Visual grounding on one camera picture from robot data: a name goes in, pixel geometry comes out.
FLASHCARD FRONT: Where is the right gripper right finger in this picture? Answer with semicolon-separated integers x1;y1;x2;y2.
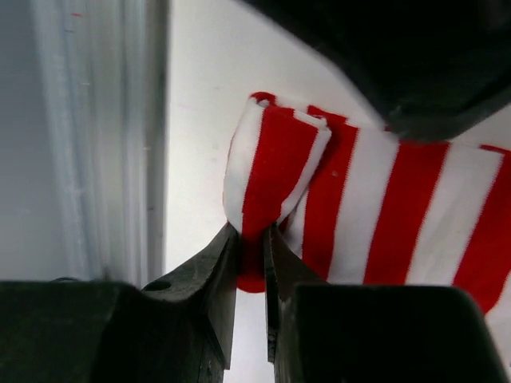
263;226;509;382

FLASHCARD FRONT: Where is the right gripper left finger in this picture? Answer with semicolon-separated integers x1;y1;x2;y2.
1;225;239;382

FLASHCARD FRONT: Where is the aluminium rail frame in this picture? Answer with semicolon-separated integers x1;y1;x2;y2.
1;1;169;287

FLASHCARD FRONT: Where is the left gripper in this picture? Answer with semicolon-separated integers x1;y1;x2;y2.
251;0;510;141

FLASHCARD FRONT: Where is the red white striped sock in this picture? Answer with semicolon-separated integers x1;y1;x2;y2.
221;91;511;316

